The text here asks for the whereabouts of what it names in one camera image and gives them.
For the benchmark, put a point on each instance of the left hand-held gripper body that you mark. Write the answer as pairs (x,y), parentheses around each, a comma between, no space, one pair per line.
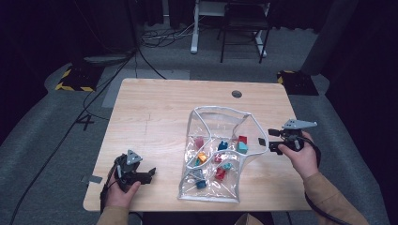
(126,173)

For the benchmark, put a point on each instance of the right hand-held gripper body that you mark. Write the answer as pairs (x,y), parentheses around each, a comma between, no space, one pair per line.
(294,139)

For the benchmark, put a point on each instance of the teal toy block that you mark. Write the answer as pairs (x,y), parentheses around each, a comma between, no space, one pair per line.
(197,162)
(241,147)
(227,166)

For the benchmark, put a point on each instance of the dark blue long toy block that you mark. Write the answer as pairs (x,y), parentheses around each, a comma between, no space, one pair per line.
(201,184)

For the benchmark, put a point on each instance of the orange toy block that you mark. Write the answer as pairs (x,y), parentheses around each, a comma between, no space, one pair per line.
(202,157)

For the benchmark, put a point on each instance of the clear plastic zipper bag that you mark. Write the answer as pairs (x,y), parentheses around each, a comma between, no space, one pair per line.
(219,125)

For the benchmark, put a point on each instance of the maroon toy block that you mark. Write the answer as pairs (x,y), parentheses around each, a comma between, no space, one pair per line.
(199,143)

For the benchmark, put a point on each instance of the red studded toy block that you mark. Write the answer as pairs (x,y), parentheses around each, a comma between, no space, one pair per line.
(218,158)

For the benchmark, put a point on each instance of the person's right hand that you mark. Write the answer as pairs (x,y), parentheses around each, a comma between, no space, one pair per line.
(305,161)

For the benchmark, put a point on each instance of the person's left hand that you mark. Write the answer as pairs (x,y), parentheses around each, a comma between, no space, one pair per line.
(119,197)

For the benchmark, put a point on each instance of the grey tape strip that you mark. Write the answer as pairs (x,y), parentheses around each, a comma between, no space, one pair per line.
(94,179)

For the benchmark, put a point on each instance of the black yellow striped base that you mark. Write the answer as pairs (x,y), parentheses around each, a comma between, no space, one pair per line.
(79,79)
(297,82)

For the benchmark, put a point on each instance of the tan cloth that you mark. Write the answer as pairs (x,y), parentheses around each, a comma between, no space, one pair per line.
(248,219)

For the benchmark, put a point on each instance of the dark grey curtain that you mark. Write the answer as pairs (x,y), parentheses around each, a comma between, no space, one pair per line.
(328,34)

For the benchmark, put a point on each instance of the black chair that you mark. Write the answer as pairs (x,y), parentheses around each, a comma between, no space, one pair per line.
(244,18)

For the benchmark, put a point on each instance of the white desk frame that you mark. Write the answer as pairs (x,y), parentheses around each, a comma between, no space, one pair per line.
(194,34)

